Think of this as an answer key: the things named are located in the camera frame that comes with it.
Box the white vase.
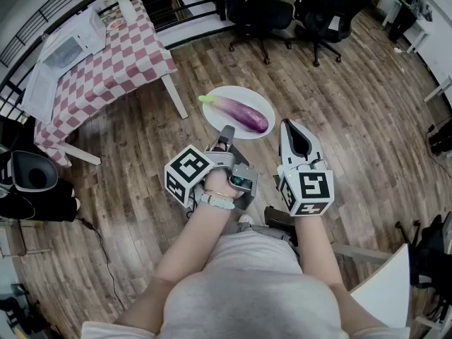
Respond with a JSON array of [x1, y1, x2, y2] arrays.
[[116, 0, 138, 24]]

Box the black floor cable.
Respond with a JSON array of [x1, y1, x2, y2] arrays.
[[78, 216, 127, 311]]

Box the person's left forearm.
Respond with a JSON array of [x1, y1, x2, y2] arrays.
[[150, 199, 237, 289]]

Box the purple eggplant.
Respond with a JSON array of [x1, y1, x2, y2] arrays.
[[198, 95, 269, 133]]

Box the black waist pouch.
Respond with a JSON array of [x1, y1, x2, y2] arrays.
[[264, 206, 300, 247]]

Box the black metal railing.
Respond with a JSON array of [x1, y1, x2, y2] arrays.
[[0, 0, 227, 119]]

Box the thin gold bracelet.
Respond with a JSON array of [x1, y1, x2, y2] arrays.
[[203, 188, 234, 199]]

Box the grey round device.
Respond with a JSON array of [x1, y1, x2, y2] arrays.
[[9, 150, 59, 193]]

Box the black chair left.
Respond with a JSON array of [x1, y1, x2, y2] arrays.
[[0, 177, 81, 222]]

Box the white round plate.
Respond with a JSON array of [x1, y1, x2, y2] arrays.
[[202, 85, 276, 141]]

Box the person's right forearm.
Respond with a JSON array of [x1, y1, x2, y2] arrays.
[[293, 213, 350, 291]]

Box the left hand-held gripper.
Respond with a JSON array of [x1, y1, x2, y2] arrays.
[[164, 124, 258, 211]]

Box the person's grey trousers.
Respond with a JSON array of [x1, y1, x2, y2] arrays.
[[220, 222, 296, 245]]

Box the red white checkered tablecloth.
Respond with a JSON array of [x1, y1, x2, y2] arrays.
[[33, 0, 177, 167]]

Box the black office chair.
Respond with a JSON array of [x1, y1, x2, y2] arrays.
[[214, 0, 295, 66], [286, 0, 372, 67]]

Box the white table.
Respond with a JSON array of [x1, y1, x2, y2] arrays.
[[56, 72, 190, 166]]

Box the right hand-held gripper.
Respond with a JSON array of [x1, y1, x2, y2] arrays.
[[277, 119, 335, 218]]

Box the person's grey shirt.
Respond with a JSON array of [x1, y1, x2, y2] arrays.
[[81, 231, 412, 339]]

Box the person's left hand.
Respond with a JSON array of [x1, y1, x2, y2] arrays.
[[202, 168, 239, 198]]

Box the white microwave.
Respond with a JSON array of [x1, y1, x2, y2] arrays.
[[20, 6, 107, 125]]

